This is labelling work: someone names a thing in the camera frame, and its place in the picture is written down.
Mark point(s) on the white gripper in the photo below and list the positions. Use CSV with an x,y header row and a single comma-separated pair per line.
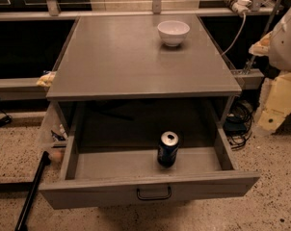
x,y
285,43

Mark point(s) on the blue pepsi can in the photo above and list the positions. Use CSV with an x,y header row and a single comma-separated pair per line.
x,y
167,148

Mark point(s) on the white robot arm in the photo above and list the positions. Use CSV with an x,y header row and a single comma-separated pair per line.
x,y
279,52

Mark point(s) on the grey cabinet counter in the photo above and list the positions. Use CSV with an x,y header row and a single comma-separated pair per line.
x,y
123,57

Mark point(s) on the open grey top drawer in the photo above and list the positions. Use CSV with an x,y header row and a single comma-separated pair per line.
x,y
95,177

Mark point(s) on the white power strip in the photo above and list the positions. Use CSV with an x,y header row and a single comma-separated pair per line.
x,y
241,7

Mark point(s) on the metal diagonal rod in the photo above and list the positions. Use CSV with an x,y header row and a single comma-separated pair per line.
x,y
264,29

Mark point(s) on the white ceramic bowl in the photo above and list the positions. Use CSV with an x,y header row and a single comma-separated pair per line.
x,y
173,32

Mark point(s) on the clear plastic bag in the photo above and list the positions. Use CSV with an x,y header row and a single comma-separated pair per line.
x,y
53,133

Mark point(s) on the yellow crumpled bag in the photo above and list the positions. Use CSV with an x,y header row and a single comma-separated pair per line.
x,y
46,79

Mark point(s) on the black pole on floor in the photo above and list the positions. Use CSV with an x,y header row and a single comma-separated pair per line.
x,y
21,223

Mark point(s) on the black drawer handle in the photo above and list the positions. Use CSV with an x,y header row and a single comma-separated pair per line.
x,y
154,194

